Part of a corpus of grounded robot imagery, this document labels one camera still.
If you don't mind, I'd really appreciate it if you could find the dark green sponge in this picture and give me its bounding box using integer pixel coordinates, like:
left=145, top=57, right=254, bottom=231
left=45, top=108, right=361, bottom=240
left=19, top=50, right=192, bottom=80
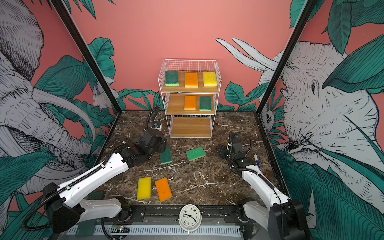
left=160, top=146, right=172, bottom=165
left=165, top=71, right=179, bottom=87
left=199, top=96, right=212, bottom=112

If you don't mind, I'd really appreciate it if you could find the light green yellow sponge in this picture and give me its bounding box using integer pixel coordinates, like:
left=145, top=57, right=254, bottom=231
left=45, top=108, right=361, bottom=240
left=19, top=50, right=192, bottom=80
left=186, top=147, right=206, bottom=161

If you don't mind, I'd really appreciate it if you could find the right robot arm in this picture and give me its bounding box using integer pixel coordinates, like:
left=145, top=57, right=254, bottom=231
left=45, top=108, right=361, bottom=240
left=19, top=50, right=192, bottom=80
left=216, top=132, right=312, bottom=240

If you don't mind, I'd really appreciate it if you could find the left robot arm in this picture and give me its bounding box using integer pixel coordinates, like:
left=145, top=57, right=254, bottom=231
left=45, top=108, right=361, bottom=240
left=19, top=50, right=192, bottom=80
left=21, top=106, right=167, bottom=233

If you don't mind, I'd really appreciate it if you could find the blue capped marker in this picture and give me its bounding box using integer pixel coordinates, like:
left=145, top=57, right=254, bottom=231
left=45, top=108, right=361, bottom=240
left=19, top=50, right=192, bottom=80
left=254, top=154, right=260, bottom=169

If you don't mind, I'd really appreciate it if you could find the orange sponge tilted front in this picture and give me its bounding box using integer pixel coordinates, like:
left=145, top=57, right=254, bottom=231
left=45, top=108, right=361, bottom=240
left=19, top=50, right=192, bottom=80
left=155, top=178, right=173, bottom=202

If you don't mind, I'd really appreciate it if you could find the yellow sponge on table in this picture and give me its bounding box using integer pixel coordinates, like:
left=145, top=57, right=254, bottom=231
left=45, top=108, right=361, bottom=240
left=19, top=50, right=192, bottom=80
left=137, top=177, right=152, bottom=200

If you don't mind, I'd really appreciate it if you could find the white analog clock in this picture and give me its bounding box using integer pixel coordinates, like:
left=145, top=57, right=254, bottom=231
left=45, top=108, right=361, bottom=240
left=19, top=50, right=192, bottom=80
left=177, top=204, right=202, bottom=235

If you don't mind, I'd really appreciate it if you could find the white wire wooden shelf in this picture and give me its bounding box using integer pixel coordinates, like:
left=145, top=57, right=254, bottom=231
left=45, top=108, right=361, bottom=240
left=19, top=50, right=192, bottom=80
left=158, top=59, right=222, bottom=138

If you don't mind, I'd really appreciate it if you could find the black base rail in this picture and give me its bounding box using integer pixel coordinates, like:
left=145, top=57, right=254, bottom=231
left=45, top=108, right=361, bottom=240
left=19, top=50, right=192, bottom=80
left=101, top=203, right=304, bottom=240

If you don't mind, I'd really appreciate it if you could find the white slotted cable duct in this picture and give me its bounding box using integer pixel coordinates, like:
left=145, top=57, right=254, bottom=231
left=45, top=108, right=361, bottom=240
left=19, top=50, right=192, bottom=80
left=64, top=224, right=242, bottom=238

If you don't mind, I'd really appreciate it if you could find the black frame post left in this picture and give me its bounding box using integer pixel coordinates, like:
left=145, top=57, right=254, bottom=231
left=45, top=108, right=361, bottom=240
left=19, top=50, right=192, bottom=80
left=51, top=0, right=123, bottom=115

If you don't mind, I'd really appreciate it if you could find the black frame post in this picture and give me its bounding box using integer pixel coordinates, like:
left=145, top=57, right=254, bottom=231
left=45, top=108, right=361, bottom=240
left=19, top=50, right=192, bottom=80
left=256, top=0, right=317, bottom=117
left=51, top=0, right=123, bottom=115

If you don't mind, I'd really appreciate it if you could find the black frame post right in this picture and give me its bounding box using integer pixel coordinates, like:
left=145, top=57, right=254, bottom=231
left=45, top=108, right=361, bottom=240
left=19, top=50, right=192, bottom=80
left=256, top=0, right=317, bottom=117

